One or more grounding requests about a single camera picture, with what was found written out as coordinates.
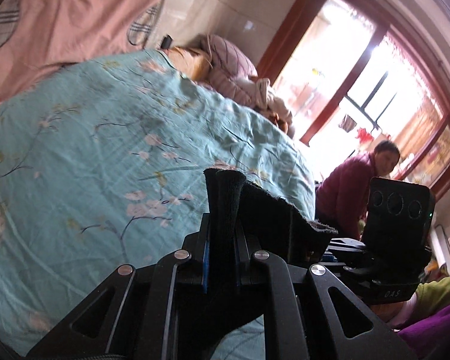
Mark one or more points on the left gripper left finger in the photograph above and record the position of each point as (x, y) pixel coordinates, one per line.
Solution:
(132, 314)

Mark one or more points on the black pants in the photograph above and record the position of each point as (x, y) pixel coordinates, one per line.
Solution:
(267, 222)

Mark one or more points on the person in maroon sweater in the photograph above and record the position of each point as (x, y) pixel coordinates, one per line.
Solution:
(341, 199)

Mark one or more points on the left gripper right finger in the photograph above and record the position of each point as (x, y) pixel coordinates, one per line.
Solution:
(306, 311)

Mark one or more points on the pink padded jacket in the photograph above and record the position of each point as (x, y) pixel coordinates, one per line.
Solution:
(233, 74)

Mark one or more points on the teal floral bed sheet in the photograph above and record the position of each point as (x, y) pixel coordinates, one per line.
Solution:
(102, 164)

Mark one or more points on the pink quilt with plaid hearts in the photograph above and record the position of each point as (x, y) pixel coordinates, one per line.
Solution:
(38, 37)

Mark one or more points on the red wooden window frame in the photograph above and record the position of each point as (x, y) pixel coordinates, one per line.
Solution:
(393, 70)

